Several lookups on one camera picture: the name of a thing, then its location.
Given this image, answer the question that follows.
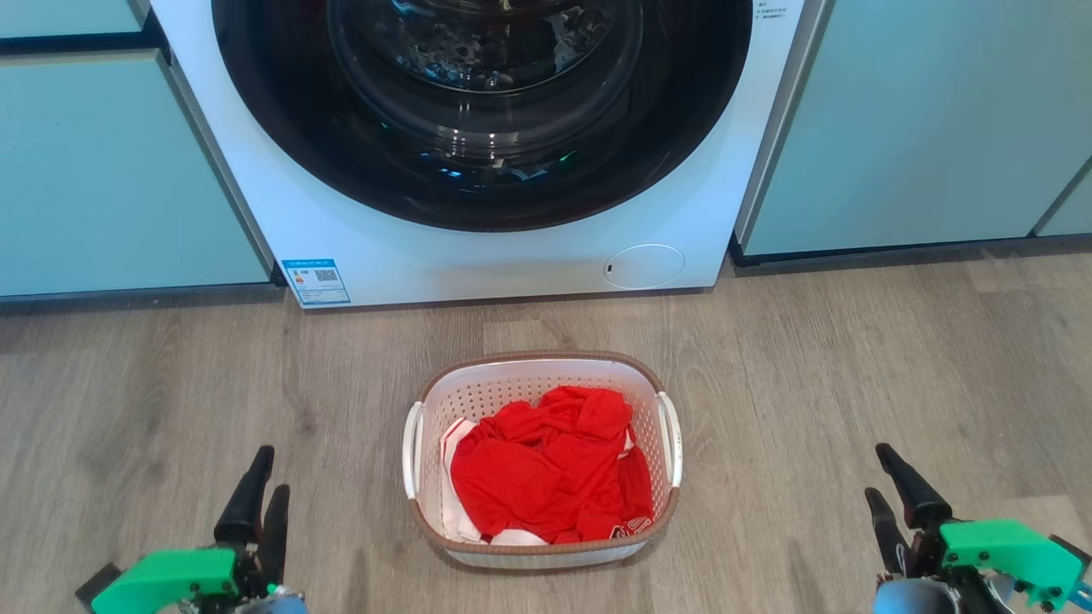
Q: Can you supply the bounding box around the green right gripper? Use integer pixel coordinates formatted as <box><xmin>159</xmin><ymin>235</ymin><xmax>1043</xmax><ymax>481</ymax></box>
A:
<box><xmin>864</xmin><ymin>443</ymin><xmax>1092</xmax><ymax>614</ymax></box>

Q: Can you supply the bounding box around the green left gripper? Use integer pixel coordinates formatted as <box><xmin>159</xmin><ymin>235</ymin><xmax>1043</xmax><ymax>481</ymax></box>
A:
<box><xmin>75</xmin><ymin>445</ymin><xmax>291</xmax><ymax>614</ymax></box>

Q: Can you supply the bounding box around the white brown-rimmed laundry basket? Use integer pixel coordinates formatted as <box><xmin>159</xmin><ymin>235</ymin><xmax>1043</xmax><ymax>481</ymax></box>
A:
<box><xmin>402</xmin><ymin>350</ymin><xmax>684</xmax><ymax>571</ymax></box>

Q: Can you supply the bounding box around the blue energy label sticker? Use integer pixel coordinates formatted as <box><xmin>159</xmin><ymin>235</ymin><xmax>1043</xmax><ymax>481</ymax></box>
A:
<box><xmin>282</xmin><ymin>258</ymin><xmax>351</xmax><ymax>308</ymax></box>

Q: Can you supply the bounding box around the red mesh garment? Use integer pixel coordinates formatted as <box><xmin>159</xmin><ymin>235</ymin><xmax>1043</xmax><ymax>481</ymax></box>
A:
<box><xmin>450</xmin><ymin>385</ymin><xmax>656</xmax><ymax>545</ymax></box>

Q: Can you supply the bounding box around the round white filter cover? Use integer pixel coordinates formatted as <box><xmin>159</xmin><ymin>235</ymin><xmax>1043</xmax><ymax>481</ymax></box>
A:
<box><xmin>603</xmin><ymin>244</ymin><xmax>686</xmax><ymax>291</ymax></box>

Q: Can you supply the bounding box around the white front-load washing machine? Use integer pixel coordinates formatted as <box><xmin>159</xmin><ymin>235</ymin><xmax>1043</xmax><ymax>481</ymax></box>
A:
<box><xmin>149</xmin><ymin>0</ymin><xmax>828</xmax><ymax>310</ymax></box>

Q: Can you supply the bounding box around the large pale teal cabinet door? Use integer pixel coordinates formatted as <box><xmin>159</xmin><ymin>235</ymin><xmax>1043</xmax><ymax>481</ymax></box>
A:
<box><xmin>0</xmin><ymin>49</ymin><xmax>274</xmax><ymax>299</ymax></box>

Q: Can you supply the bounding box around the round black glass washer door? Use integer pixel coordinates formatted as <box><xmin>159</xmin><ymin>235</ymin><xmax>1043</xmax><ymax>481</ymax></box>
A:
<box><xmin>211</xmin><ymin>0</ymin><xmax>754</xmax><ymax>233</ymax></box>

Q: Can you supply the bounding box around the wide pale teal cabinet door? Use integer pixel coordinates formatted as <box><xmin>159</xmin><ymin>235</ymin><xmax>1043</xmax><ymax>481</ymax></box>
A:
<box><xmin>738</xmin><ymin>0</ymin><xmax>1092</xmax><ymax>257</ymax></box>

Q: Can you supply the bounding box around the narrow pale teal cabinet panel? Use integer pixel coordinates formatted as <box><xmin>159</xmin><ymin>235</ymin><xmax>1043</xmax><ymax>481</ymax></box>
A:
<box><xmin>0</xmin><ymin>0</ymin><xmax>150</xmax><ymax>39</ymax></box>

